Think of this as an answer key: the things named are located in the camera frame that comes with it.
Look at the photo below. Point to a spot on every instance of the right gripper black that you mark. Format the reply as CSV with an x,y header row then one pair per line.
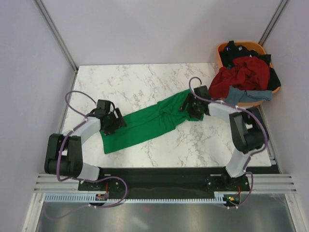
x,y
189,99

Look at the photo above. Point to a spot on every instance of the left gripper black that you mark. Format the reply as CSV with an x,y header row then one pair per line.
x,y
119,121

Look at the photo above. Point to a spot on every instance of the green t shirt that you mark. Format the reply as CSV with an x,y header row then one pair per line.
x,y
149,123

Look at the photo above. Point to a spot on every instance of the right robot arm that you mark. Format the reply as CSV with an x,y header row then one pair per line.
x,y
249,135

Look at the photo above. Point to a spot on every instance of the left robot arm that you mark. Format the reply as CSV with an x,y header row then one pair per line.
x,y
64,155

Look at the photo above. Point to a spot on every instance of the blue grey t shirt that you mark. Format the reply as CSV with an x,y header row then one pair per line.
x,y
236,96

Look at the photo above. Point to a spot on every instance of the red t shirt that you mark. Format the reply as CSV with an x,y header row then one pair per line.
x,y
248,73

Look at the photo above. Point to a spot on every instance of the black t shirt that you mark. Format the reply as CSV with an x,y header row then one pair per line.
x,y
227,52

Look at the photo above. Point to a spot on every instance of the orange plastic basket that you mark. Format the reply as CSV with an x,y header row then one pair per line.
x,y
244,74

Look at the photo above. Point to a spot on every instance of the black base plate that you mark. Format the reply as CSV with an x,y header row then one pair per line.
x,y
166,183

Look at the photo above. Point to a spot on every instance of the white slotted cable duct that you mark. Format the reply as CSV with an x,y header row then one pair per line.
x,y
96,198

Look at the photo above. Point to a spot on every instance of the right aluminium frame post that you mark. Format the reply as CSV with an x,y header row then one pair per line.
x,y
273,21

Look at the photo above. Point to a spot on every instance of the aluminium frame post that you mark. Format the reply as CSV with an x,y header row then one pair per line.
x,y
273,21
56,34

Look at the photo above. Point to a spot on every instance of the left aluminium frame post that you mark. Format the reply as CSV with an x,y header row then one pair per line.
x,y
56,34

